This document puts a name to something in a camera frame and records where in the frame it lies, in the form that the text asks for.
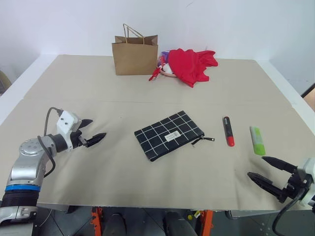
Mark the brown box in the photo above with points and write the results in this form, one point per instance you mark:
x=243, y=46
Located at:
x=310, y=98

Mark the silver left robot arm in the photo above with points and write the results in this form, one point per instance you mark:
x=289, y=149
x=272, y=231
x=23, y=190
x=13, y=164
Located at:
x=24, y=167

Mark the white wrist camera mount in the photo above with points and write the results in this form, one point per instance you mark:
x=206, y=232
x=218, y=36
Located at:
x=66, y=121
x=308, y=167

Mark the white and purple items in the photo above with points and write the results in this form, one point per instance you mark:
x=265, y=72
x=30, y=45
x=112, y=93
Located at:
x=167, y=73

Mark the red and black marker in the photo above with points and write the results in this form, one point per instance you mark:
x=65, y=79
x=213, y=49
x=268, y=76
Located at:
x=228, y=130

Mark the red ribbon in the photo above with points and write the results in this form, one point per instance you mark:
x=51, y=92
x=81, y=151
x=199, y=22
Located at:
x=153, y=75

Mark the brown paper bag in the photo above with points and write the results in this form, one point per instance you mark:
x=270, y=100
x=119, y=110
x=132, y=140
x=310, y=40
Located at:
x=135, y=59

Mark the yellow tag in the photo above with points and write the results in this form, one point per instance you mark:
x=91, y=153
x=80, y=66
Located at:
x=194, y=214

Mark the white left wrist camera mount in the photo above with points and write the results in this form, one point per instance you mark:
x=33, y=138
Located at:
x=66, y=121

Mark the orange table leg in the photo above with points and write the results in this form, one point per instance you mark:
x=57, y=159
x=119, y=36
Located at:
x=207, y=223
x=96, y=221

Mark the green highlighter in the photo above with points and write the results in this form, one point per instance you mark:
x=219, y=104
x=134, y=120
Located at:
x=258, y=142

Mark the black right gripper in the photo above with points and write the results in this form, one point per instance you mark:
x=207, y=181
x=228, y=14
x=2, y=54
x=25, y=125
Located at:
x=297, y=184

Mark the red cloth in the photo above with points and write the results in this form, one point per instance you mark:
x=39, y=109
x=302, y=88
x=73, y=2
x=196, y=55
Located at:
x=189, y=66

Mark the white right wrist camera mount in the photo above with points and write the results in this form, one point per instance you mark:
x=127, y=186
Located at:
x=308, y=167

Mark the dark rounded shape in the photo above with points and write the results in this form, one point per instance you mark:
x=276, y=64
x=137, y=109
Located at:
x=116, y=225
x=178, y=225

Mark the beige table cover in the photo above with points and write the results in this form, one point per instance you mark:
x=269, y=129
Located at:
x=98, y=86

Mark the olive chair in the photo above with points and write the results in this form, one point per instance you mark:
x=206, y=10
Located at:
x=4, y=82

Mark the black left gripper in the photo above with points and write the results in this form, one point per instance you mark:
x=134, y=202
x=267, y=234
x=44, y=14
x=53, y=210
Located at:
x=78, y=140

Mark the purple plastic cup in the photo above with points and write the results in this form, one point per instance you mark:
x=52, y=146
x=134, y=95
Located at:
x=165, y=54

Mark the black checkered zipper pouch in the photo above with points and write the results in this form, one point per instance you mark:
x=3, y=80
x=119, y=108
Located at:
x=167, y=130

